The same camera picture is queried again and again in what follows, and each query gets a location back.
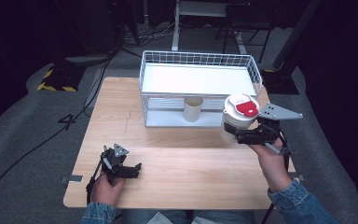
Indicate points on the white desk frame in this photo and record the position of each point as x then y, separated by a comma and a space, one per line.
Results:
175, 28

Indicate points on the person's left hand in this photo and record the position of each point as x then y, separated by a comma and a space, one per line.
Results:
105, 191

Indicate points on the beige paper cup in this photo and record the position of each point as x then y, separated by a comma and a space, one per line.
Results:
193, 110

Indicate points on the person's right hand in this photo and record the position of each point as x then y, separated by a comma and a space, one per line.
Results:
272, 168

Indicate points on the white cup with red-labelled lid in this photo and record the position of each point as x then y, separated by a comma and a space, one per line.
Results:
237, 119

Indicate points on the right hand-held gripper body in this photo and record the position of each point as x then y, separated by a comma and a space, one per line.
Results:
261, 135

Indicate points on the black slanted stand with base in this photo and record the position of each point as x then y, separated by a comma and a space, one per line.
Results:
282, 81

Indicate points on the white paper sheet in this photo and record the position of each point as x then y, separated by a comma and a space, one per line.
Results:
158, 219

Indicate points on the black metal chair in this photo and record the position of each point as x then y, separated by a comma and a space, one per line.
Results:
245, 21

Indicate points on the grey tape piece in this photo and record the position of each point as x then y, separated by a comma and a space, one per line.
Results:
299, 177
73, 179

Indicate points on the stand base with yellow-black stripes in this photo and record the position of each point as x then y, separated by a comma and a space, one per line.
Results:
60, 79

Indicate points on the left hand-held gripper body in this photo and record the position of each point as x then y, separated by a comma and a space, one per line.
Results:
115, 161

